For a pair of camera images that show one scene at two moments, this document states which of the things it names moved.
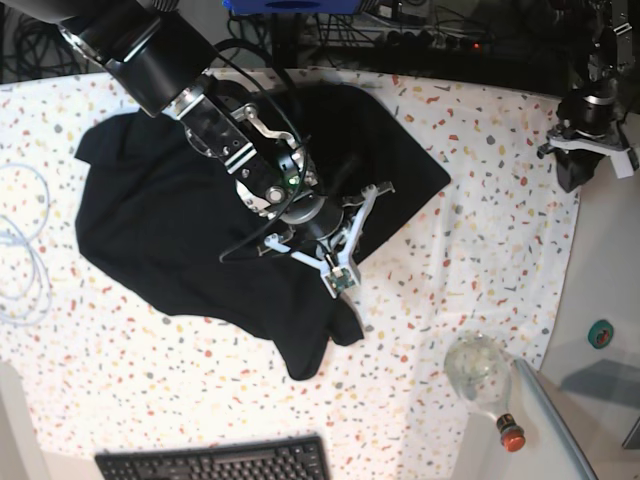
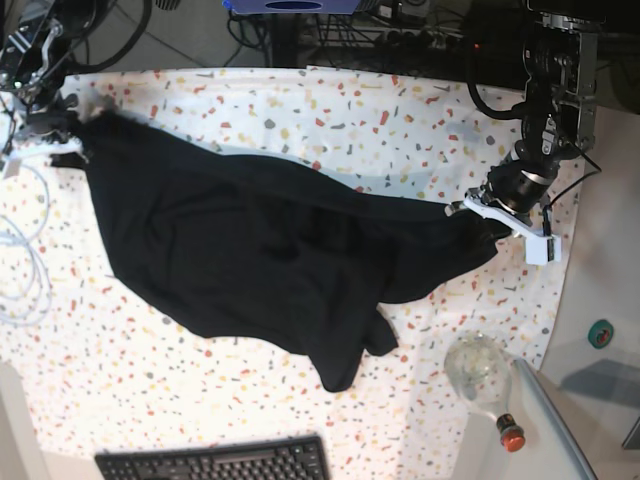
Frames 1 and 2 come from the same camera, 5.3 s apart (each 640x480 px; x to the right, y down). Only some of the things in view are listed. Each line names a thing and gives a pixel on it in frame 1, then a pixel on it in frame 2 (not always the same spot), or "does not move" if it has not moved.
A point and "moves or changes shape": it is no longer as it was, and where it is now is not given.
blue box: x=293 y=7 does not move
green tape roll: x=600 y=333 does not move
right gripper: x=577 y=158 -> x=511 y=196
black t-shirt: x=164 y=233 moves or changes shape
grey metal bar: x=563 y=435 does not move
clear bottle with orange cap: x=480 y=368 does not move
